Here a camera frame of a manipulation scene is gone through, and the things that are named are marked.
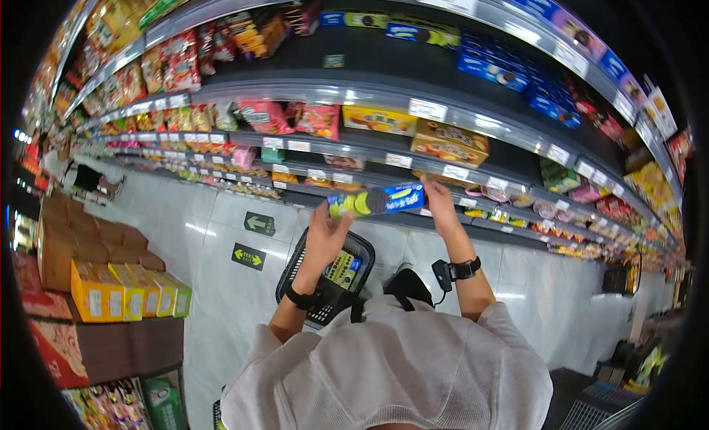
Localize person's right hand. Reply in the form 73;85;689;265
419;175;463;238

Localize person's left hand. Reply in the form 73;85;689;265
302;201;356;289

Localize person's left fingers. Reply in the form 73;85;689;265
308;201;333;229

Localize person's right fingers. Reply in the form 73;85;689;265
419;175;447;209

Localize blue cookie packet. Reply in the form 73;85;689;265
326;183;427;221

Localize black shopping basket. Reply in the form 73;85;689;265
275;226;377;329

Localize yellow and blue cookie packets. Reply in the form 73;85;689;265
323;249;362;290

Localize green arrow floor sticker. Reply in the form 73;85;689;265
243;211;277;237
231;242;268;272

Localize black wrist band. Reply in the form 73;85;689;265
284;284;321;312
431;256;483;293

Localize person's legs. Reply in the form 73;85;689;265
384;262;435;312

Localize full shop shelf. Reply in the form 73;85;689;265
22;0;696;273

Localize person's body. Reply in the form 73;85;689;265
220;294;555;430

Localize row of yellow boxes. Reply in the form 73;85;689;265
70;259;193;324

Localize stack of brown cartons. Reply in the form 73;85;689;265
38;193;167;293

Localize brown display stand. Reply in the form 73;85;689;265
12;253;192;430

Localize wire shopping cart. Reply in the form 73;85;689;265
558;379;650;430

